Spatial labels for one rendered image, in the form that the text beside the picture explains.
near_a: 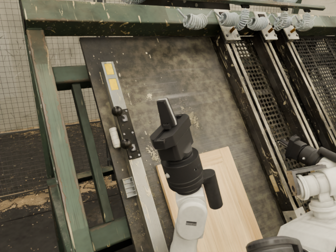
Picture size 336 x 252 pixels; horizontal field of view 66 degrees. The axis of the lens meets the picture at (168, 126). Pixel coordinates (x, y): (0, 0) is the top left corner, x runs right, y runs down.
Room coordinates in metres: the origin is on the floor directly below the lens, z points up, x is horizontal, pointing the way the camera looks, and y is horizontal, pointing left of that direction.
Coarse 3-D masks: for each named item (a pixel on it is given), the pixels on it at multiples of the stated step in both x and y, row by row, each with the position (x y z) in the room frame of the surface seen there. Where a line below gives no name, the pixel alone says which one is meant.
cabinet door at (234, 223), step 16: (208, 160) 1.02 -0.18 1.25; (224, 160) 1.05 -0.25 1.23; (160, 176) 0.90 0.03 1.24; (224, 176) 1.01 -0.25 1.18; (224, 192) 0.96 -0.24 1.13; (240, 192) 0.99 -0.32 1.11; (176, 208) 0.84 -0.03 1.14; (208, 208) 0.89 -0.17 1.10; (224, 208) 0.92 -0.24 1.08; (240, 208) 0.94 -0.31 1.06; (208, 224) 0.85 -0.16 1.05; (224, 224) 0.87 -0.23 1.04; (240, 224) 0.90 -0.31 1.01; (256, 224) 0.92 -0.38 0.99; (208, 240) 0.81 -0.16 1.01; (224, 240) 0.83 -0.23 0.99; (240, 240) 0.86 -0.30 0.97
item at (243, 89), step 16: (240, 16) 1.38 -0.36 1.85; (224, 32) 1.42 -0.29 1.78; (224, 48) 1.43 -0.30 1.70; (224, 64) 1.43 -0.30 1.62; (240, 64) 1.39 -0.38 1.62; (240, 80) 1.32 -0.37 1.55; (240, 96) 1.31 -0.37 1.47; (256, 112) 1.23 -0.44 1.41; (256, 128) 1.20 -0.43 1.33; (256, 144) 1.19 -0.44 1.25; (272, 144) 1.16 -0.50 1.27; (272, 160) 1.10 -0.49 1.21; (288, 192) 1.02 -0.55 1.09; (288, 208) 1.00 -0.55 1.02
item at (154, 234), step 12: (108, 84) 1.04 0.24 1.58; (108, 96) 1.04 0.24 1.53; (120, 96) 1.03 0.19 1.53; (120, 132) 0.93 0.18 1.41; (132, 168) 0.86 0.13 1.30; (144, 180) 0.85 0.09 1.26; (144, 192) 0.82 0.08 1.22; (144, 204) 0.79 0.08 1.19; (144, 216) 0.77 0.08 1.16; (156, 216) 0.78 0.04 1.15; (144, 228) 0.77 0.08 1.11; (156, 228) 0.75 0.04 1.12; (156, 240) 0.73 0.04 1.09
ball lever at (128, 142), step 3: (126, 138) 0.81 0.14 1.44; (123, 141) 0.80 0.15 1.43; (126, 141) 0.80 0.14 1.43; (129, 141) 0.80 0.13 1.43; (120, 144) 0.81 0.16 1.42; (123, 144) 0.79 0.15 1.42; (126, 144) 0.79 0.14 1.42; (129, 144) 0.80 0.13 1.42; (132, 144) 0.90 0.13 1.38; (123, 147) 0.80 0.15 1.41; (126, 147) 0.79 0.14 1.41; (129, 147) 0.80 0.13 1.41; (132, 147) 0.88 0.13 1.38; (135, 147) 0.90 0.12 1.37; (132, 150) 0.89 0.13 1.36; (135, 150) 0.90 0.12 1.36
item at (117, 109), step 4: (112, 108) 0.87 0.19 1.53; (116, 108) 0.86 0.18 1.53; (120, 108) 0.87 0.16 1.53; (112, 112) 0.86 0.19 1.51; (116, 112) 0.86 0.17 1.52; (120, 112) 0.86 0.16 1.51; (116, 116) 0.87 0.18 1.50; (120, 116) 0.92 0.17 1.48; (124, 116) 0.96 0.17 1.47; (124, 120) 0.95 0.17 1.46
